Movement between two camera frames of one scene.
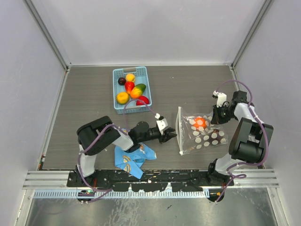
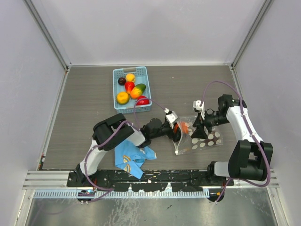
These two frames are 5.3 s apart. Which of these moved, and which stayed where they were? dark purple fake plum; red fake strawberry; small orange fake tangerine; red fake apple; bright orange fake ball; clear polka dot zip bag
Moved: bright orange fake ball; clear polka dot zip bag
Stayed: red fake apple; dark purple fake plum; small orange fake tangerine; red fake strawberry
